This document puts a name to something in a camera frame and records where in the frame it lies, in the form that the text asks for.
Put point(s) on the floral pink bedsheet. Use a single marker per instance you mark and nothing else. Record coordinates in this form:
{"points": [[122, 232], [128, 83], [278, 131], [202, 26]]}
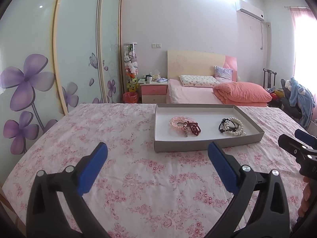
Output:
{"points": [[138, 192]]}

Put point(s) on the white mug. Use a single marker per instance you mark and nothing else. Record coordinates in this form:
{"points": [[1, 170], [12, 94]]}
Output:
{"points": [[149, 78]]}

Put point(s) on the red waste basket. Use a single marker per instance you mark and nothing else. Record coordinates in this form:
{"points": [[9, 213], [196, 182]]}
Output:
{"points": [[131, 97]]}

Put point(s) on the blue plush robe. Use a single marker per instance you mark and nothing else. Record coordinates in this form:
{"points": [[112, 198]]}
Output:
{"points": [[302, 101]]}

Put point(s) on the pink curtain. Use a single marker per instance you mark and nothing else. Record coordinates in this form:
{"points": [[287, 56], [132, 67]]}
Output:
{"points": [[304, 28]]}

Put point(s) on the plush toy display tube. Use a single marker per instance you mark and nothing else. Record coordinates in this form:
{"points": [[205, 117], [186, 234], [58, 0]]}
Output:
{"points": [[131, 66]]}

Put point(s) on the silver engraved cuff bangle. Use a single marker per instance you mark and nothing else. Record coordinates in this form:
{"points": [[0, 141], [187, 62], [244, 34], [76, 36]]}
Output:
{"points": [[231, 129]]}

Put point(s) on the pink white nightstand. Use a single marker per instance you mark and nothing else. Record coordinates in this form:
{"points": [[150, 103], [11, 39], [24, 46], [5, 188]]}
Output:
{"points": [[154, 92]]}

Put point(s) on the white air conditioner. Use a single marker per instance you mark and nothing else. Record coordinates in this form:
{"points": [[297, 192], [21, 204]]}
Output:
{"points": [[250, 10]]}

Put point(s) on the grey cardboard tray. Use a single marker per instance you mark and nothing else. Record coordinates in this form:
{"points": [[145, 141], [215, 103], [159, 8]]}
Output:
{"points": [[208, 116]]}

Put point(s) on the floral white pillow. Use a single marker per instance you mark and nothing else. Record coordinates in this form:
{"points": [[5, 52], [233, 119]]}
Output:
{"points": [[198, 81]]}

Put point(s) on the wall power socket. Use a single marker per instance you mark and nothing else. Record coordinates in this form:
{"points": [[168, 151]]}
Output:
{"points": [[157, 45]]}

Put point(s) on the pink mattress sheet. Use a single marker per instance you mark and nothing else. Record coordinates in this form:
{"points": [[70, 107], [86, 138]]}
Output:
{"points": [[178, 94]]}

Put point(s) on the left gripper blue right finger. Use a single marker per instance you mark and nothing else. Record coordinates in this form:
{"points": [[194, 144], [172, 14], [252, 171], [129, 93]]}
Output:
{"points": [[227, 169]]}

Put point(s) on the orange folded quilt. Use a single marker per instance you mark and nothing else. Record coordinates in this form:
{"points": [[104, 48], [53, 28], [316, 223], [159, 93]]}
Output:
{"points": [[242, 93]]}

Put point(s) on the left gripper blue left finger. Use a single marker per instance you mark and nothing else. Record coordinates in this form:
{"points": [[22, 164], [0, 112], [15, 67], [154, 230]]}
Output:
{"points": [[89, 167]]}

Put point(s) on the right human hand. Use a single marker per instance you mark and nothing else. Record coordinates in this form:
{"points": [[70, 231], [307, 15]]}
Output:
{"points": [[305, 202]]}

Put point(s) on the beige pink headboard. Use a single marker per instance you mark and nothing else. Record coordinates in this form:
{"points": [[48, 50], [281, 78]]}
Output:
{"points": [[184, 62]]}

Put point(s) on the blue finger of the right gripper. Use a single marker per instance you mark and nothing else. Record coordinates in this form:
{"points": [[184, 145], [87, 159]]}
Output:
{"points": [[293, 147], [306, 138]]}

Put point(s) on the dark wooden chair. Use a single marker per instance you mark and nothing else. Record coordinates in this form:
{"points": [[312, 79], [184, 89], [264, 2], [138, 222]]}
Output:
{"points": [[269, 78]]}

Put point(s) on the floral sliding wardrobe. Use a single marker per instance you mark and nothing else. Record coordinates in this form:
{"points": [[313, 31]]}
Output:
{"points": [[55, 56]]}

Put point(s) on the purple patterned pillow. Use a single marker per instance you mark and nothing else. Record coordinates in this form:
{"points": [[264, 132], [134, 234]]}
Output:
{"points": [[223, 74]]}

